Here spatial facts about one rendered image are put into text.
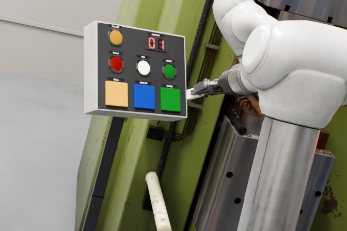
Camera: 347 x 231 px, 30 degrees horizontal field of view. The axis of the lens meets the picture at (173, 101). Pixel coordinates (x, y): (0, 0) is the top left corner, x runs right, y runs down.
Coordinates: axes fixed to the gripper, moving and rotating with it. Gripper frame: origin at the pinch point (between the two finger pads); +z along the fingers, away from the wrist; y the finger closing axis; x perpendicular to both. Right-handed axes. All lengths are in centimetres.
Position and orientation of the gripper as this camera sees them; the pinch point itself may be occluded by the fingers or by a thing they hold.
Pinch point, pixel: (194, 93)
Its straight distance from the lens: 198.4
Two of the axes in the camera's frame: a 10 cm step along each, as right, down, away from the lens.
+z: -5.8, 1.7, 8.0
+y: 8.2, 0.9, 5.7
